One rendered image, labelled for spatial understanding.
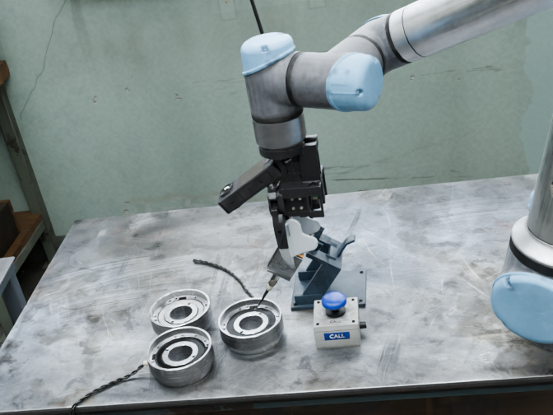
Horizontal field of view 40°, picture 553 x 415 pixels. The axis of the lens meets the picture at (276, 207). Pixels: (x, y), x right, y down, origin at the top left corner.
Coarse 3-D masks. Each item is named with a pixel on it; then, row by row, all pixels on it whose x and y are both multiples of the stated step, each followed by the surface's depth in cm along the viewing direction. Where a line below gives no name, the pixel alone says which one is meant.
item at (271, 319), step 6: (252, 306) 130; (240, 312) 129; (246, 312) 128; (264, 312) 128; (270, 312) 127; (234, 318) 128; (270, 318) 126; (228, 324) 126; (270, 324) 124; (228, 330) 125; (234, 330) 125; (264, 330) 123; (240, 336) 123; (246, 336) 123
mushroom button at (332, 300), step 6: (330, 294) 121; (336, 294) 121; (342, 294) 121; (324, 300) 121; (330, 300) 120; (336, 300) 120; (342, 300) 120; (324, 306) 120; (330, 306) 119; (336, 306) 119; (342, 306) 120
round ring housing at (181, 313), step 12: (168, 300) 135; (204, 300) 133; (156, 312) 132; (168, 312) 132; (180, 312) 133; (192, 312) 131; (204, 312) 128; (156, 324) 127; (180, 324) 126; (192, 324) 127; (204, 324) 128
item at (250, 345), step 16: (240, 304) 129; (256, 304) 130; (272, 304) 128; (224, 320) 127; (240, 320) 127; (256, 320) 128; (224, 336) 123; (256, 336) 121; (272, 336) 122; (240, 352) 123; (256, 352) 123
